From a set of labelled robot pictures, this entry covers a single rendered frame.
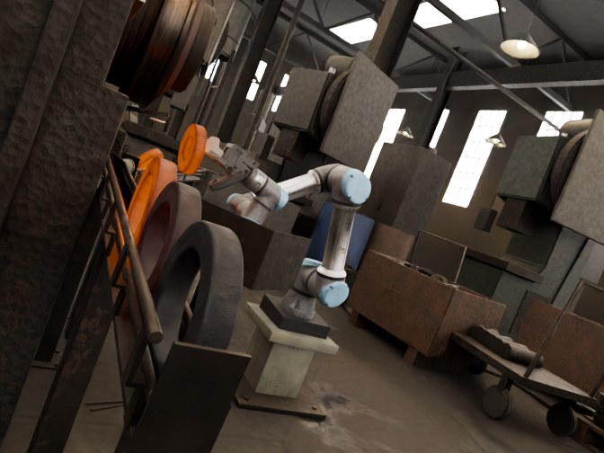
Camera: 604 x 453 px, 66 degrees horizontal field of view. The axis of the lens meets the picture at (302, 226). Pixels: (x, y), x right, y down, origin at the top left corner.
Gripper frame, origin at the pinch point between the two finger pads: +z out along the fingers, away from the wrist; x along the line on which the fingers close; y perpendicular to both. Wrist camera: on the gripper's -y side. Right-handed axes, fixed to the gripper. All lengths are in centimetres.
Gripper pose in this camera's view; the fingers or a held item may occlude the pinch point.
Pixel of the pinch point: (197, 144)
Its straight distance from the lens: 150.2
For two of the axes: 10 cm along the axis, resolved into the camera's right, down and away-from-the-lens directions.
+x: 4.4, 2.3, -8.7
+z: -6.9, -5.3, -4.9
